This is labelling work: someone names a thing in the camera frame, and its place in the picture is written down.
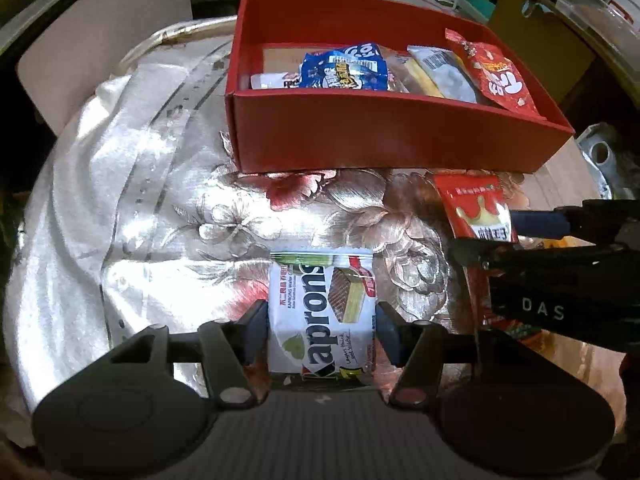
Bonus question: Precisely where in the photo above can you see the brown cardboard box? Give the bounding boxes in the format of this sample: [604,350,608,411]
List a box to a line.
[487,0,597,107]

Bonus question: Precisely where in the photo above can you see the red cartoon pig snack packet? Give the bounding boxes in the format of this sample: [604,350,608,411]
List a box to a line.
[444,28,542,117]

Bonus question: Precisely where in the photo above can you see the grey curved counter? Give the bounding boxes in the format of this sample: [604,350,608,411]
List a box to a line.
[0,0,194,137]

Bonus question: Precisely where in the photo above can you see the red cardboard box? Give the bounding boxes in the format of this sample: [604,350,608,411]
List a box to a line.
[224,0,576,175]

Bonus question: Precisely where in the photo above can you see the white jujube snack packet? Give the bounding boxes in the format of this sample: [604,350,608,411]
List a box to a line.
[250,72,302,91]

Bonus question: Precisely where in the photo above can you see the colourful small boxes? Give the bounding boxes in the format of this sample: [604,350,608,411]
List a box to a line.
[457,0,502,24]

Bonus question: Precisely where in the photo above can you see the white silver snack packet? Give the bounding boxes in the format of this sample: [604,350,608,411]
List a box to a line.
[406,45,479,104]

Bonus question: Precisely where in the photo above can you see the white green wafer packet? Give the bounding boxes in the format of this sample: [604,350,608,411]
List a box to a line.
[267,247,377,387]

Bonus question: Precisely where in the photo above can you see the red crown snack packet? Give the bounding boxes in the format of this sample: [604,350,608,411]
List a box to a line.
[432,172,544,342]

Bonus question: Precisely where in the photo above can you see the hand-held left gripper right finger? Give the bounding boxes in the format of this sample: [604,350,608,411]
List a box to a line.
[375,302,566,408]

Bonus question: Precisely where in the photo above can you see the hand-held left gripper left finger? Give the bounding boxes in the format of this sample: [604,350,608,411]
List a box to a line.
[102,300,271,408]

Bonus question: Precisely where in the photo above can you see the blue snack packet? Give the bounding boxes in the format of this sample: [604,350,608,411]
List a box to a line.
[299,42,390,93]

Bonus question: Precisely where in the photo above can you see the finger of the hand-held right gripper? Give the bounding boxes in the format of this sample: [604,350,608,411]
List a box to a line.
[512,200,640,246]
[448,240,626,273]

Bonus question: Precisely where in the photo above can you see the silver foil object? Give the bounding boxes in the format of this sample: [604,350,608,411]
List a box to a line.
[575,122,634,202]

